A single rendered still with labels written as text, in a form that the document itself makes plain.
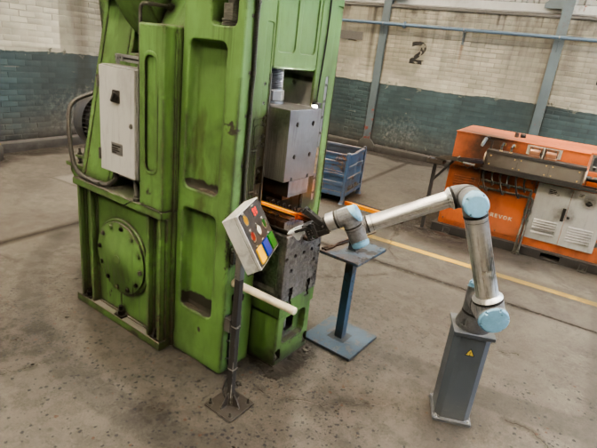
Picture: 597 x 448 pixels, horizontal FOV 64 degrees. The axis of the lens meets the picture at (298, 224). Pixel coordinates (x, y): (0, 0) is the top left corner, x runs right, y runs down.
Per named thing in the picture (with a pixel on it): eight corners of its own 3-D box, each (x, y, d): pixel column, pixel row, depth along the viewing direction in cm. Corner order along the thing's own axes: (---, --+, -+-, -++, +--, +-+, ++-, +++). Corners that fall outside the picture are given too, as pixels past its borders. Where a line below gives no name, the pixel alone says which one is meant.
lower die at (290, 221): (303, 225, 297) (304, 212, 294) (282, 233, 281) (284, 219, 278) (251, 207, 319) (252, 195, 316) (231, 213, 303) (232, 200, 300)
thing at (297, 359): (331, 353, 330) (332, 351, 329) (280, 395, 284) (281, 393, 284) (287, 330, 350) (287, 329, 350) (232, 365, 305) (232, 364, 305)
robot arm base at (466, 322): (487, 320, 275) (490, 305, 271) (493, 338, 257) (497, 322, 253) (453, 313, 277) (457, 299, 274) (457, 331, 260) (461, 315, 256)
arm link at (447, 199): (472, 176, 241) (344, 216, 253) (479, 182, 229) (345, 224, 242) (477, 197, 244) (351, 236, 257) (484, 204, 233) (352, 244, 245)
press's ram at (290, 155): (321, 173, 296) (330, 108, 283) (283, 183, 266) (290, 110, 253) (268, 159, 318) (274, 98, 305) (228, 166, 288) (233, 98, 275)
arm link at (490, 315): (501, 315, 253) (483, 181, 230) (513, 333, 237) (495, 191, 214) (472, 320, 256) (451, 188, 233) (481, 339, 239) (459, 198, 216)
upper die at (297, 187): (306, 192, 289) (308, 177, 286) (287, 197, 274) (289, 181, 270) (254, 175, 311) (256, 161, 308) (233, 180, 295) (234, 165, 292)
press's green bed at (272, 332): (306, 344, 336) (314, 285, 320) (273, 368, 307) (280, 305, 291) (247, 314, 365) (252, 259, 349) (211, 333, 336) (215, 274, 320)
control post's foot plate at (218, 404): (256, 404, 275) (257, 391, 272) (229, 424, 258) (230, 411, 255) (228, 386, 286) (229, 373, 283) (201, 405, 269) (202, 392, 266)
